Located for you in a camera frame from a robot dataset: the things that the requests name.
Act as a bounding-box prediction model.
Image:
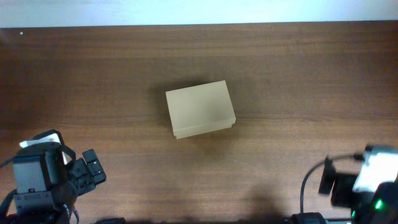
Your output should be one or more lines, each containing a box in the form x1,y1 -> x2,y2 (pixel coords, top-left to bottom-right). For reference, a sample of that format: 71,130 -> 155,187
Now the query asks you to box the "brown cardboard box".
165,80 -> 236,139

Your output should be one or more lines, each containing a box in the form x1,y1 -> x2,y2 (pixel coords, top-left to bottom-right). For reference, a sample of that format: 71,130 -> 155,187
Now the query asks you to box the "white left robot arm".
1,142 -> 106,224

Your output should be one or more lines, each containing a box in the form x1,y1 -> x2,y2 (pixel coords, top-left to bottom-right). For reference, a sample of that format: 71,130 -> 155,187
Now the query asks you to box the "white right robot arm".
318,157 -> 397,223

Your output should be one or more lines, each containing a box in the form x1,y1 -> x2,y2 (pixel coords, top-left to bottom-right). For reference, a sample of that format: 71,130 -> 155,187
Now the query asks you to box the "black aluminium rail base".
95,212 -> 352,224

